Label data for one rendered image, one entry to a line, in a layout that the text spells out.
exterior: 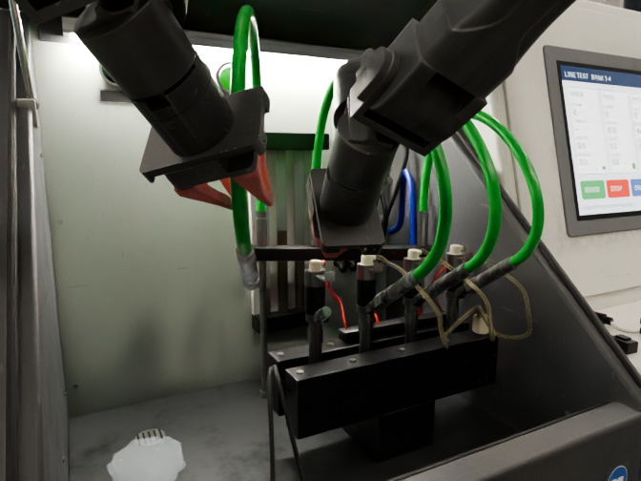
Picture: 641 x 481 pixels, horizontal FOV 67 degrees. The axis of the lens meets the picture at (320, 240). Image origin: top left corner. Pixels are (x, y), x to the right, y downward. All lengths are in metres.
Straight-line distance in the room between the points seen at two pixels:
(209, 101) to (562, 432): 0.50
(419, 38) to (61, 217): 0.62
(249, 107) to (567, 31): 0.78
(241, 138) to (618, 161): 0.85
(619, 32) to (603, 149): 0.26
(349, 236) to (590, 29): 0.77
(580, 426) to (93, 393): 0.72
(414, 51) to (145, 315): 0.65
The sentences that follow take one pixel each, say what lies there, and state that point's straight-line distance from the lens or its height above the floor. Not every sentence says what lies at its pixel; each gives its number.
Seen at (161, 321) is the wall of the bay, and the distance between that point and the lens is 0.89.
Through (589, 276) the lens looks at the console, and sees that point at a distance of 0.99.
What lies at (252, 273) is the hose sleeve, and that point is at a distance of 0.52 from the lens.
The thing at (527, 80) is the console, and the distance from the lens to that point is 0.95.
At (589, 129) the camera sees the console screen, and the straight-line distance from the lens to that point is 1.04.
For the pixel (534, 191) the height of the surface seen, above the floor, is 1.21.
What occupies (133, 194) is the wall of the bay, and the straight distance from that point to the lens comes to 0.84.
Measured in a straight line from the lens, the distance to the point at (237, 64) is 0.47.
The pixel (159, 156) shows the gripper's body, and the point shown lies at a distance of 0.40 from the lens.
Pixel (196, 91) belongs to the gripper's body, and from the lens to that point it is 0.35.
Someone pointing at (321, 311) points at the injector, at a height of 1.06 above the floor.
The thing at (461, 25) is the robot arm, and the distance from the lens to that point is 0.36.
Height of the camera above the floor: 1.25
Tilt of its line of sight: 10 degrees down
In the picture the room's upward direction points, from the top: straight up
